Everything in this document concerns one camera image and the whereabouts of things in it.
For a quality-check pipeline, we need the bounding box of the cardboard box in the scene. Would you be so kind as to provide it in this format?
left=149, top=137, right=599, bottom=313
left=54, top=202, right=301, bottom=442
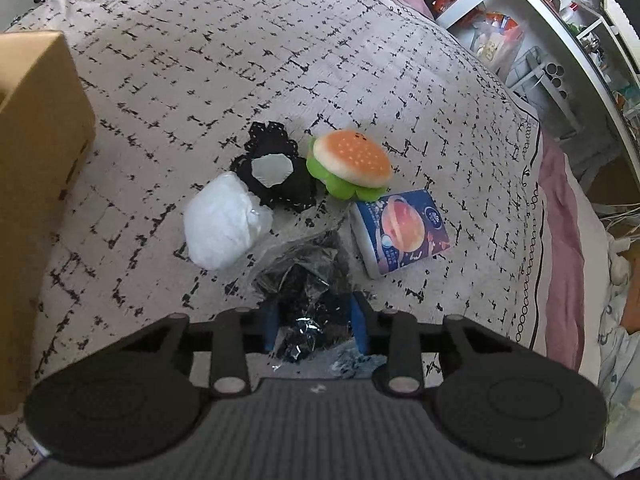
left=0, top=31, right=97, bottom=416

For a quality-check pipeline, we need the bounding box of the plush hamburger toy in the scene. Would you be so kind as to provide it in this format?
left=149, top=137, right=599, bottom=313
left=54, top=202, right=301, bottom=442
left=306, top=130, right=394, bottom=200

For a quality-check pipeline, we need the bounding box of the grey plastic crate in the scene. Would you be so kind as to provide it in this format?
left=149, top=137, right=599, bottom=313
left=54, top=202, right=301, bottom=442
left=506, top=46, right=547, bottom=103

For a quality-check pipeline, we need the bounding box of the clear plastic bag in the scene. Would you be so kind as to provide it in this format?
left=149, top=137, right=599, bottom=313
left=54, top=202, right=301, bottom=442
left=469, top=9, right=526, bottom=72

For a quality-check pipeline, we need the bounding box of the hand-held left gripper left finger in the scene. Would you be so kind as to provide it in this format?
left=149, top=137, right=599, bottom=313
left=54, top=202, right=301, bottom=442
left=118, top=304, right=281, bottom=399

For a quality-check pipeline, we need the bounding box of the light patterned cloth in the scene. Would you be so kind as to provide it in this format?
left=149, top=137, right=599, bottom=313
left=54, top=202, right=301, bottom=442
left=593, top=240, right=640, bottom=476

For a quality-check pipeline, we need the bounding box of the patterned bed cover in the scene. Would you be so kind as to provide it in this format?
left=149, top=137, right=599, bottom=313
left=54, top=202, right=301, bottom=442
left=0, top=0, right=546, bottom=478

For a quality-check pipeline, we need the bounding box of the white cloth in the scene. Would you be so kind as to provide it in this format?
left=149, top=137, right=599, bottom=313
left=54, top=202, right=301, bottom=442
left=183, top=172, right=275, bottom=271

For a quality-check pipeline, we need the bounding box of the pink bed sheet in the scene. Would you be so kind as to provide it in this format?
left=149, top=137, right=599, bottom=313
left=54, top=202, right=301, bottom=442
left=342, top=0, right=587, bottom=373

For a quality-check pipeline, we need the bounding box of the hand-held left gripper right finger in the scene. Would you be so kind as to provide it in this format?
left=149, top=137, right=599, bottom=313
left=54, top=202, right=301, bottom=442
left=350, top=291, right=516, bottom=395

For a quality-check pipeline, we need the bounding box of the black lace cloth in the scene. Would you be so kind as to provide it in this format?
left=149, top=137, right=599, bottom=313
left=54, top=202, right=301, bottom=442
left=230, top=121, right=318, bottom=210

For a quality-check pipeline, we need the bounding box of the blue tissue pack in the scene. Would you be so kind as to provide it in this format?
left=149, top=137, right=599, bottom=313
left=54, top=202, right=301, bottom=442
left=350, top=189, right=452, bottom=280

